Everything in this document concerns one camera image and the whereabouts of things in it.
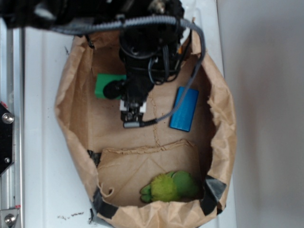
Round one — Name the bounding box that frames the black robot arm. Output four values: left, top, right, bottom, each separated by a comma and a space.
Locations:
0, 0, 184, 105

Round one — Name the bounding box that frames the aluminium extrusion rail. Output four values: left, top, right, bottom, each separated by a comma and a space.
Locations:
0, 20, 24, 228

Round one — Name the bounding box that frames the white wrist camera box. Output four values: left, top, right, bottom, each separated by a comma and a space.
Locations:
119, 99, 147, 123

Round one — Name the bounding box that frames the green rectangular block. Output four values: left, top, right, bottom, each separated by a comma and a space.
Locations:
95, 73, 126, 100

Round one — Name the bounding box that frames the green fuzzy plush toy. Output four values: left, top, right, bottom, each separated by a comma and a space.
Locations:
140, 171, 200, 203

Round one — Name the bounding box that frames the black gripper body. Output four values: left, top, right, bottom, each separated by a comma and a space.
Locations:
102, 42, 185, 103

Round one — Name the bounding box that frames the metal corner bracket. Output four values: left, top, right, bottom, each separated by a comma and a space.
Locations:
0, 209, 19, 228

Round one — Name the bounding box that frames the blue rectangular block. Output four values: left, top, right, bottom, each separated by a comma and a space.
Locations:
169, 88, 199, 132

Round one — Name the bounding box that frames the grey braided cable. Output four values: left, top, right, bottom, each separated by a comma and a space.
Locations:
51, 15, 206, 129

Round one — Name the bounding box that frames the brown paper bag tray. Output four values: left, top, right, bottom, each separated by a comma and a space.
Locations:
55, 32, 237, 228

